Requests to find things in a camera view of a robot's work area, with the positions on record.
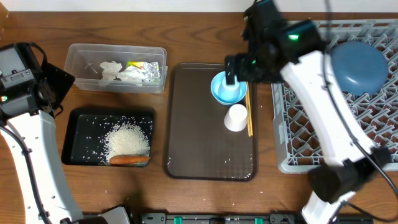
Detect grey dishwasher rack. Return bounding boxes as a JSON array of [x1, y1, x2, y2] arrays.
[[272, 19, 397, 174]]

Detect white tissue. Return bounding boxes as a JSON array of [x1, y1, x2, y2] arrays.
[[116, 66, 143, 82], [99, 61, 123, 84]]

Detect dark blue plate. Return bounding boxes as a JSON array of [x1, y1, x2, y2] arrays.
[[331, 41, 388, 96]]

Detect silver foil snack wrapper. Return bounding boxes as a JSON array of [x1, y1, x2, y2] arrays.
[[126, 61, 161, 83]]

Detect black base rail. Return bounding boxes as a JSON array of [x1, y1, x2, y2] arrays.
[[83, 205, 374, 224]]

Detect orange carrot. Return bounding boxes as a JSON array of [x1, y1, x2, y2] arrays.
[[109, 155, 150, 166]]

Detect light blue cup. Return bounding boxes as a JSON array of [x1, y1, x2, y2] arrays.
[[218, 77, 240, 101]]

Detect black waste tray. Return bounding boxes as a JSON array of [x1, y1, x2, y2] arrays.
[[61, 107, 155, 166]]

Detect wooden chopstick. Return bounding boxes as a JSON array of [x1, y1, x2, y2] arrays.
[[245, 82, 255, 137], [244, 82, 252, 137]]

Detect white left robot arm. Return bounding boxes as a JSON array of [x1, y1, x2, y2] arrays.
[[1, 42, 130, 223]]

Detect light blue bowl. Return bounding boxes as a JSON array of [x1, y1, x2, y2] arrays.
[[210, 72, 247, 105]]

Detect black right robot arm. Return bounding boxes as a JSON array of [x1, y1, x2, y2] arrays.
[[224, 1, 391, 223]]

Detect clear plastic bin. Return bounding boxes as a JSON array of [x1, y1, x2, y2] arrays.
[[64, 44, 167, 93]]

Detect dark brown serving tray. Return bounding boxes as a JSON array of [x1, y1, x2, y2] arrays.
[[164, 63, 258, 182]]

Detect pile of white rice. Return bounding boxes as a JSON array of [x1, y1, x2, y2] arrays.
[[101, 122, 150, 165]]

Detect pale pink cup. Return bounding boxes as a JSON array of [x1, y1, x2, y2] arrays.
[[224, 104, 248, 132]]

